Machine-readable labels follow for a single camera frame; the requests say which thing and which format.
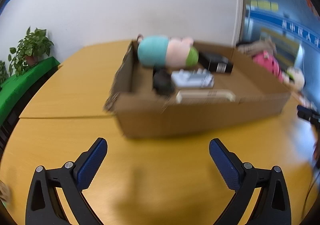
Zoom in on beige printed garment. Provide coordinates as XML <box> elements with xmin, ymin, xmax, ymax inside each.
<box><xmin>236</xmin><ymin>39</ymin><xmax>278</xmax><ymax>56</ymax></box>

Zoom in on green covered shelf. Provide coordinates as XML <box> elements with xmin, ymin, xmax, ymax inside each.
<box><xmin>0</xmin><ymin>56</ymin><xmax>61</xmax><ymax>125</ymax></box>

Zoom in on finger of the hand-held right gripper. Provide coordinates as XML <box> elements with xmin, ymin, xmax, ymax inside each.
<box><xmin>297</xmin><ymin>105</ymin><xmax>320</xmax><ymax>129</ymax></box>

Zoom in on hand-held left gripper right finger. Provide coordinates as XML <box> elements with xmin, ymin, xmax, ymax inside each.
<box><xmin>209</xmin><ymin>138</ymin><xmax>292</xmax><ymax>225</ymax></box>

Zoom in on pink plush toy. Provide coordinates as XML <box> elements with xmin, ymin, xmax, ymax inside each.
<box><xmin>252</xmin><ymin>50</ymin><xmax>285</xmax><ymax>83</ymax></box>

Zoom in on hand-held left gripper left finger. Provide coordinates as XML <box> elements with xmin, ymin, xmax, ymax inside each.
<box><xmin>25</xmin><ymin>137</ymin><xmax>108</xmax><ymax>225</ymax></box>

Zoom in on clear cream phone case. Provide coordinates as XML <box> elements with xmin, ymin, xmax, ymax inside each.
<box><xmin>176</xmin><ymin>89</ymin><xmax>236</xmax><ymax>104</ymax></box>

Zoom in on large potted green plant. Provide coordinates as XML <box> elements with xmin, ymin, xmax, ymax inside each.
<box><xmin>9</xmin><ymin>27</ymin><xmax>54</xmax><ymax>75</ymax></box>

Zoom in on black product box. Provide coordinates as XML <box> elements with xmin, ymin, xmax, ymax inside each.
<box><xmin>199</xmin><ymin>51</ymin><xmax>234</xmax><ymax>75</ymax></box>

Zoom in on small potted green plant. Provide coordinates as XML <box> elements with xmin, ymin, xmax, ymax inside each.
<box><xmin>0</xmin><ymin>61</ymin><xmax>9</xmax><ymax>86</ymax></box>

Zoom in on yellow sticky notes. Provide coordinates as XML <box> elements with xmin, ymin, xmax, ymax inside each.
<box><xmin>250</xmin><ymin>0</ymin><xmax>279</xmax><ymax>12</ymax></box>

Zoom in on shallow cardboard box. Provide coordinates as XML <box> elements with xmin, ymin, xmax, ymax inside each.
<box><xmin>104</xmin><ymin>39</ymin><xmax>292</xmax><ymax>139</ymax></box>

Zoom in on blue pig plush toy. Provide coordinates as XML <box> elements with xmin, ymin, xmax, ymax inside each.
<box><xmin>137</xmin><ymin>35</ymin><xmax>200</xmax><ymax>68</ymax></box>

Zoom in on black sunglasses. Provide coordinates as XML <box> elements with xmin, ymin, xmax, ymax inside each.
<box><xmin>152</xmin><ymin>69</ymin><xmax>176</xmax><ymax>97</ymax></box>

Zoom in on blue glass banner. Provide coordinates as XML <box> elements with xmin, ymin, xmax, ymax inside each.
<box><xmin>250</xmin><ymin>10</ymin><xmax>320</xmax><ymax>47</ymax></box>

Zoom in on panda plush toy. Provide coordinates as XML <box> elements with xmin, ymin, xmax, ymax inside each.
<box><xmin>284</xmin><ymin>66</ymin><xmax>305</xmax><ymax>91</ymax></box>

